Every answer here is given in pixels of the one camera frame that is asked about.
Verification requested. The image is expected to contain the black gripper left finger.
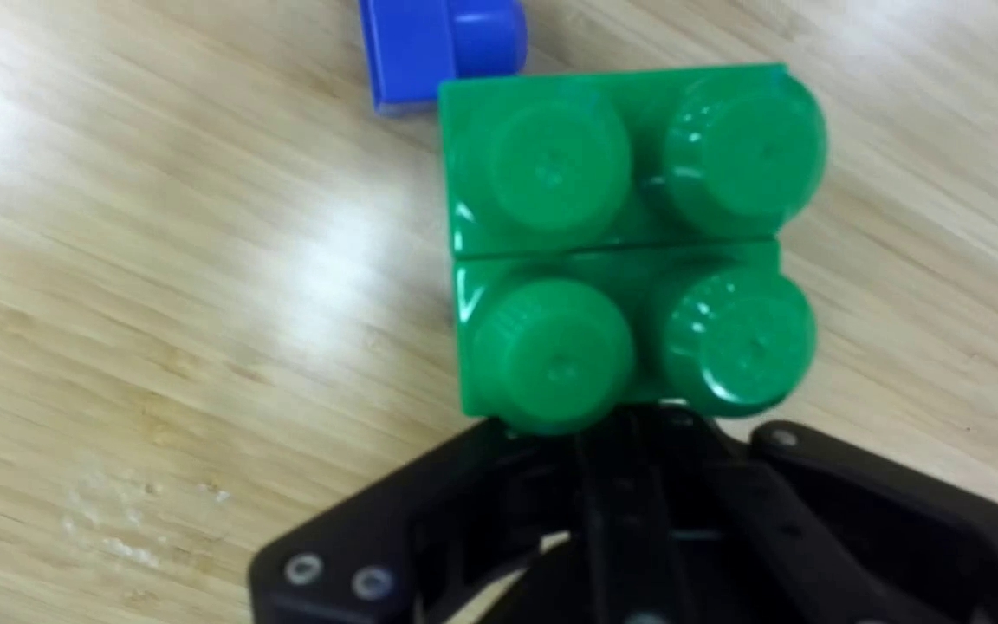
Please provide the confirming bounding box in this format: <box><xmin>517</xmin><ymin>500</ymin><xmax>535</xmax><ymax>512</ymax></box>
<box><xmin>246</xmin><ymin>420</ymin><xmax>580</xmax><ymax>624</ymax></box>

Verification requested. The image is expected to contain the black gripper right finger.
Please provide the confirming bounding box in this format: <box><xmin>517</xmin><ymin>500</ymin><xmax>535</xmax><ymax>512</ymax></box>
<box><xmin>639</xmin><ymin>406</ymin><xmax>998</xmax><ymax>624</ymax></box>

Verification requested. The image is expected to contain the small blue brick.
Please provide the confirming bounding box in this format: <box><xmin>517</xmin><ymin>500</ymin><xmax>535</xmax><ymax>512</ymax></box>
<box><xmin>361</xmin><ymin>0</ymin><xmax>529</xmax><ymax>111</ymax></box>

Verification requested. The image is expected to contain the green and blue brick stack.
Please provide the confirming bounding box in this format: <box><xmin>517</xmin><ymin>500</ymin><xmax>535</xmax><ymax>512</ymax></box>
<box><xmin>439</xmin><ymin>64</ymin><xmax>830</xmax><ymax>436</ymax></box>

